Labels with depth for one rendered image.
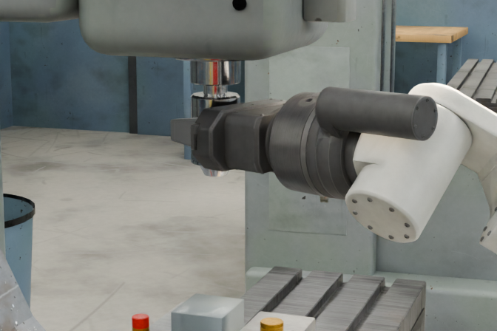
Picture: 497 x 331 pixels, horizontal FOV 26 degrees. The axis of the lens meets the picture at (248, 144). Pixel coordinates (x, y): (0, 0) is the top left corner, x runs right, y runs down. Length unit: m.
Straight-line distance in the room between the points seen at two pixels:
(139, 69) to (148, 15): 7.26
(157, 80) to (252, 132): 7.21
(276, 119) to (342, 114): 0.09
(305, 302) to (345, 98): 0.66
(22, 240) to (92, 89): 5.22
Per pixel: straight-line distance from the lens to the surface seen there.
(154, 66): 8.13
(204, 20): 0.91
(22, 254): 3.28
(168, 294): 4.48
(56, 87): 8.57
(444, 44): 6.69
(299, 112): 0.90
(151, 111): 8.18
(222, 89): 1.01
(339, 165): 0.87
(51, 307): 4.38
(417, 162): 0.83
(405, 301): 1.49
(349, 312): 1.44
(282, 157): 0.91
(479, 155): 0.90
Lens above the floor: 1.41
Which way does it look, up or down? 10 degrees down
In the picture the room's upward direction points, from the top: straight up
